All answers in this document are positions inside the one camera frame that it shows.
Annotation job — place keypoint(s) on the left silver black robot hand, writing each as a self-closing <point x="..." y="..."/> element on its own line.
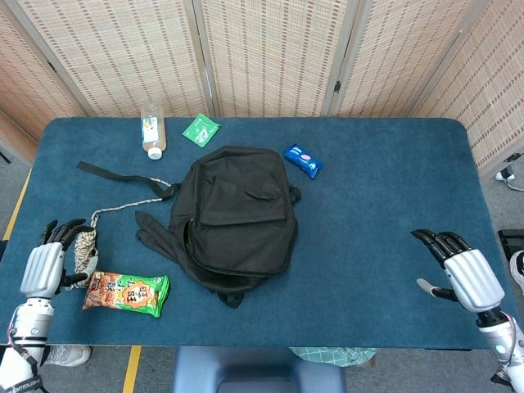
<point x="43" y="270"/>

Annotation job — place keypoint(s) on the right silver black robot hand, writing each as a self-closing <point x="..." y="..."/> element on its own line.
<point x="475" y="278"/>

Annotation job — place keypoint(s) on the black fabric backpack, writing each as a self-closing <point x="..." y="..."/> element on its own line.
<point x="237" y="229"/>

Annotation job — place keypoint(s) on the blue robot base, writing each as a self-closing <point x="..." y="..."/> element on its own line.
<point x="262" y="368"/>

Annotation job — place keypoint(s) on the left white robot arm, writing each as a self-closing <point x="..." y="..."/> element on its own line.
<point x="26" y="327"/>

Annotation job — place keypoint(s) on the white sneaker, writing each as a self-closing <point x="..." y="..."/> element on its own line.
<point x="518" y="270"/>
<point x="69" y="355"/>

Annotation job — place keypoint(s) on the black floor box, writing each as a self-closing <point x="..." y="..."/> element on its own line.
<point x="511" y="243"/>

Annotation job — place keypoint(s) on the green orange snack bag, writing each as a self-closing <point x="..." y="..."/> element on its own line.
<point x="127" y="294"/>

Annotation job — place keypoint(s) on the small white floor object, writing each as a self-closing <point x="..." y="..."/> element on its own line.
<point x="502" y="176"/>

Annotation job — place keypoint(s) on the blue felt table cover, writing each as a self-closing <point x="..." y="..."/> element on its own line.
<point x="368" y="266"/>

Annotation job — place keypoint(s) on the green checked cloth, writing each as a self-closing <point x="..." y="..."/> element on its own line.
<point x="323" y="355"/>

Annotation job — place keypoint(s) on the clear plastic bottle white cap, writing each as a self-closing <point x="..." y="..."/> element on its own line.
<point x="152" y="131"/>

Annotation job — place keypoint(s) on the blue cookie packet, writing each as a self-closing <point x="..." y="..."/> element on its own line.
<point x="303" y="159"/>

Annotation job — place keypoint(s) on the green tea sachet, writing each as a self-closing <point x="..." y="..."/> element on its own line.
<point x="200" y="131"/>

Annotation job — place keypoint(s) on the woven folding screen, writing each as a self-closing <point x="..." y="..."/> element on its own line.
<point x="266" y="53"/>

